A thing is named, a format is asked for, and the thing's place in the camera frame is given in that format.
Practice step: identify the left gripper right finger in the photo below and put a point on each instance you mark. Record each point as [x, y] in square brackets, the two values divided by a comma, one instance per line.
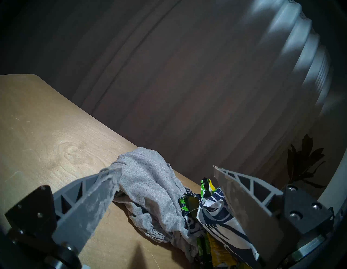
[249, 217]

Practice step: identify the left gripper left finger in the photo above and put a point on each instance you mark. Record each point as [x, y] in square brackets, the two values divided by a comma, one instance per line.
[84, 214]

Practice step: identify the floral print shorts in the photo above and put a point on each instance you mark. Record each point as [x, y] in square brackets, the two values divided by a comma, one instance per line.
[217, 217]

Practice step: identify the grey shorts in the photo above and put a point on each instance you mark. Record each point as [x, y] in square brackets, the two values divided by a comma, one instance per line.
[151, 184]

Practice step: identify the tall dark leafy plant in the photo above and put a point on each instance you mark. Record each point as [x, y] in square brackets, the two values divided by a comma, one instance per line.
[301, 162]

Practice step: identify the white curved arch pillar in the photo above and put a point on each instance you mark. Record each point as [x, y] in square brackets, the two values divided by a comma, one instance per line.
[336, 189]

